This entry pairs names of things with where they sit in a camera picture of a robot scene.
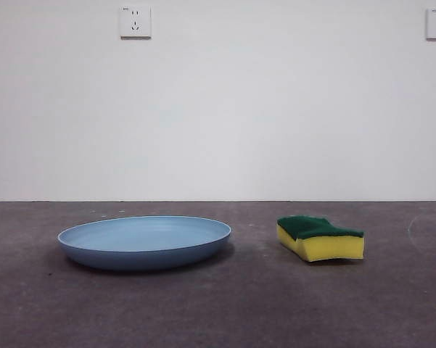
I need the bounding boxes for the light blue round plate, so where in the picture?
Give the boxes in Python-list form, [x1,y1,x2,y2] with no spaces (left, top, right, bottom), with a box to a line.
[57,215,232,271]

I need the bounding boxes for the yellow sponge with green scourer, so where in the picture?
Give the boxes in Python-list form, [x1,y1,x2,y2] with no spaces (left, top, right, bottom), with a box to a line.
[276,215,366,262]

